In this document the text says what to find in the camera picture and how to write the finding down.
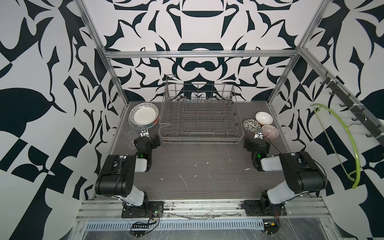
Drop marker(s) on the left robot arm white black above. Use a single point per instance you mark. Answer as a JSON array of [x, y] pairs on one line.
[[116, 178]]

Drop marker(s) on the clear faceted plastic cup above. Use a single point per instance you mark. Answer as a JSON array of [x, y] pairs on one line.
[[130, 143]]

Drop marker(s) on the teal red striped bowl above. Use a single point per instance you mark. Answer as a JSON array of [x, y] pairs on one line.
[[151, 125]]

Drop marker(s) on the clear smooth plastic cup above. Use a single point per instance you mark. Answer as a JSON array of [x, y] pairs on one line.
[[128, 131]]

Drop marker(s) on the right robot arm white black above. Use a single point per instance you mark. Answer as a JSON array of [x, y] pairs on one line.
[[301, 172]]

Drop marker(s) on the small round black device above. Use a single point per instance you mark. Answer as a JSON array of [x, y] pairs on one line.
[[271, 228]]

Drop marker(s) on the grey wire dish rack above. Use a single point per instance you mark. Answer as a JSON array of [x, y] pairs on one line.
[[199, 113]]

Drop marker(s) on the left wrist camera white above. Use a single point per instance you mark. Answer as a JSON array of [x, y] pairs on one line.
[[144, 132]]

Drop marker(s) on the black wall hook rail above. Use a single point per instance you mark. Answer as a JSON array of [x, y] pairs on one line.
[[363, 116]]

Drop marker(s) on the black white patterned bowl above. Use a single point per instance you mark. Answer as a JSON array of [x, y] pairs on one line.
[[251, 126]]

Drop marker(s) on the black usb hub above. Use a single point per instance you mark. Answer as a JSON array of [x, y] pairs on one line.
[[139, 226]]

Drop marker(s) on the aluminium frame bars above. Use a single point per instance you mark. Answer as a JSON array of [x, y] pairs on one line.
[[299, 52]]

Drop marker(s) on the pink ribbed bowl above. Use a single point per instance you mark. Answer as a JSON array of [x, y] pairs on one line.
[[270, 132]]

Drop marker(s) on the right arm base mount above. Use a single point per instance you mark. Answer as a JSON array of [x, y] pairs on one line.
[[262, 207]]

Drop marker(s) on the zigzag rim white bowl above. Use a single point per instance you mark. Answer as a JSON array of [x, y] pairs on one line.
[[144, 114]]

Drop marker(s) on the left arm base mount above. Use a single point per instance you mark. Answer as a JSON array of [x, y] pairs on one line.
[[145, 211]]

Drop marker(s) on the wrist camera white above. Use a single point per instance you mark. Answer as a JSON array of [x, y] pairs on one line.
[[259, 134], [144, 132]]

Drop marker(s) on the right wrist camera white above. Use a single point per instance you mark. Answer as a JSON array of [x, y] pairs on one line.
[[259, 134]]

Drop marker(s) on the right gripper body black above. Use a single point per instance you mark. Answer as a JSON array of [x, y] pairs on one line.
[[258, 140]]

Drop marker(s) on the white slotted cable duct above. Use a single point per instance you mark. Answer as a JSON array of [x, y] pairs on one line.
[[180, 225]]

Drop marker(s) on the white orange small bowl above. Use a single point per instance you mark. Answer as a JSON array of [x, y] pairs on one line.
[[264, 118]]

